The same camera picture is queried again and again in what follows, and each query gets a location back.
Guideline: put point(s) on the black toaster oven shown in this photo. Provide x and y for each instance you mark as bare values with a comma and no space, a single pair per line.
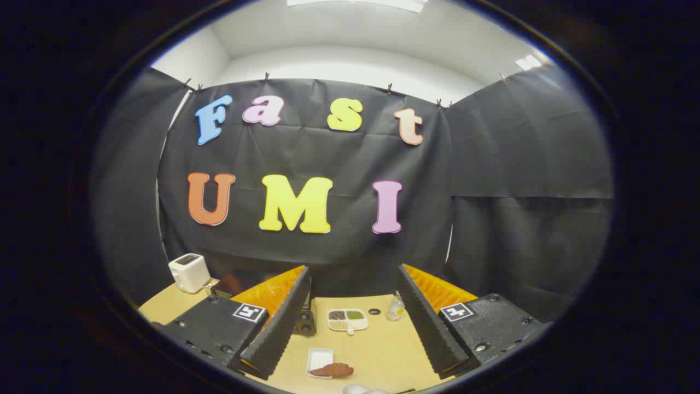
304,323

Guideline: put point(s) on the red raw meat piece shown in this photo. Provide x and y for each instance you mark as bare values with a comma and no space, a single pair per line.
332,370

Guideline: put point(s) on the small clear bottle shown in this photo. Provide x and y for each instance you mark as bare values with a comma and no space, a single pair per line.
395,309

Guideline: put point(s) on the white pop-up toaster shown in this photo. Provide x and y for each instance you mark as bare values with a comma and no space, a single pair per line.
189,272

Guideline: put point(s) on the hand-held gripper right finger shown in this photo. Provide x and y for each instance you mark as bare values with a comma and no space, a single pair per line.
429,323

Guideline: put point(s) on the ceiling light panel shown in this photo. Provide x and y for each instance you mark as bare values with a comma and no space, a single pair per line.
528,62
355,3

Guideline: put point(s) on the white rectangular tray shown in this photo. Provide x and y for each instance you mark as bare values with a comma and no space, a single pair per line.
318,357

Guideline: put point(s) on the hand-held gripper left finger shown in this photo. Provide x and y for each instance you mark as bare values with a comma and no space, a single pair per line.
284,323

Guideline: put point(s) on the white divided spice plate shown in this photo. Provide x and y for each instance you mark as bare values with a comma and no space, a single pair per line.
348,320

